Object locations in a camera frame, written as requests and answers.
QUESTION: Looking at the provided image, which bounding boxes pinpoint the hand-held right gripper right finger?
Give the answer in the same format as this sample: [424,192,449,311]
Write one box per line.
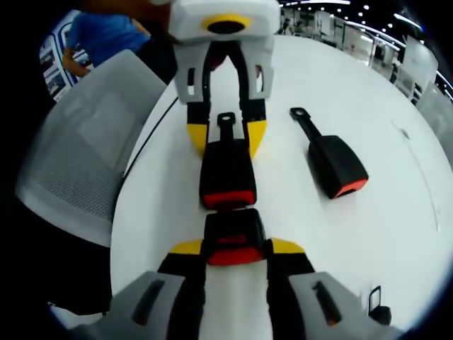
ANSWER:
[265,237,401,340]

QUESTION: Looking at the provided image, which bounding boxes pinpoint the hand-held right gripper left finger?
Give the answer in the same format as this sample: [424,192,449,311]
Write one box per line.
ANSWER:
[81,239,210,340]

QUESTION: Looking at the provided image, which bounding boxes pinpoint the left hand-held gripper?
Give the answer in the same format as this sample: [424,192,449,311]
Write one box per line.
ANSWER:
[167,0,283,161]

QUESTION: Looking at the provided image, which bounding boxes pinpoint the black seat belt buckle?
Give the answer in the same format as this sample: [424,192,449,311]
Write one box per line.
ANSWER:
[289,106,370,200]
[199,112,258,210]

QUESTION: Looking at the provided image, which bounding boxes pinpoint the black seat belt tongue clip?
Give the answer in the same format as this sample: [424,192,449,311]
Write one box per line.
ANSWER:
[204,208,274,267]

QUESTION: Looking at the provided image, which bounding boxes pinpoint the small black seat belt tongue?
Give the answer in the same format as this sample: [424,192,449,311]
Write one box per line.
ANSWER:
[367,285,393,326]

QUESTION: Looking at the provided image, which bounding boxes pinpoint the person's body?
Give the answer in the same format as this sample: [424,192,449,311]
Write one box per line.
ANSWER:
[62,0,178,86]

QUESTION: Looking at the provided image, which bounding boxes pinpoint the white mesh office chair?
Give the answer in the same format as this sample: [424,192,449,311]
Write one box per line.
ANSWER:
[15,48,168,249]

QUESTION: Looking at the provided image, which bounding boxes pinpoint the blue framed display board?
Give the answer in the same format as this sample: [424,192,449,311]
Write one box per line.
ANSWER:
[38,9,93,101]

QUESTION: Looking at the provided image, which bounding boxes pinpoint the thin black cable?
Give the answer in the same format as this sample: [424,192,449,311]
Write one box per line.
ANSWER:
[121,96,178,177]

